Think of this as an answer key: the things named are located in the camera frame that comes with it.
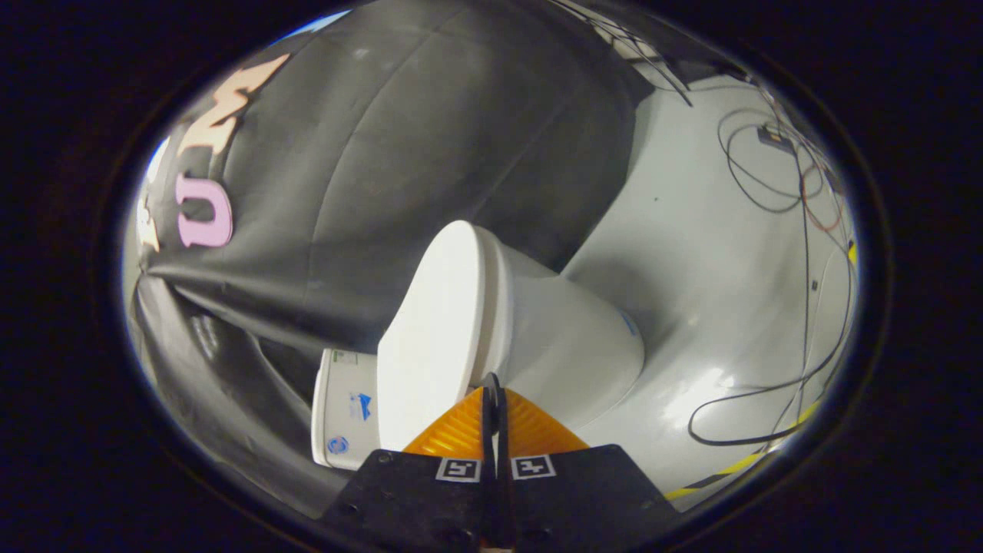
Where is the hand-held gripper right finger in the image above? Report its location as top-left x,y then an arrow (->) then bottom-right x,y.
496,388 -> 680,551

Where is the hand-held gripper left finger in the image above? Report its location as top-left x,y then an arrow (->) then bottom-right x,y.
319,386 -> 496,551

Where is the black lid pull strap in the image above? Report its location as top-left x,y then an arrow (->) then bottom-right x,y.
482,373 -> 508,462

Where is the white toilet lid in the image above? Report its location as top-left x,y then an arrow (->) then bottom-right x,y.
376,220 -> 500,452

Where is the white ceramic toilet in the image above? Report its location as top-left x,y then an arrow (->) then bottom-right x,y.
311,220 -> 646,471

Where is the yellow black floor tape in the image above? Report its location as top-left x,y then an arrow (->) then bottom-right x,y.
664,242 -> 858,502

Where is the black backdrop cloth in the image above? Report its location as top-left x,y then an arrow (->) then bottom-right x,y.
123,0 -> 638,515

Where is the black looped cable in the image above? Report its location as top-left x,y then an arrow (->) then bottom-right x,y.
687,108 -> 857,447

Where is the red cable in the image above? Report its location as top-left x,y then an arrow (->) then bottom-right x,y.
797,164 -> 847,234

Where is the small black cable box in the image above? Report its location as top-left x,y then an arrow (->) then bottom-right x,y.
756,125 -> 796,154

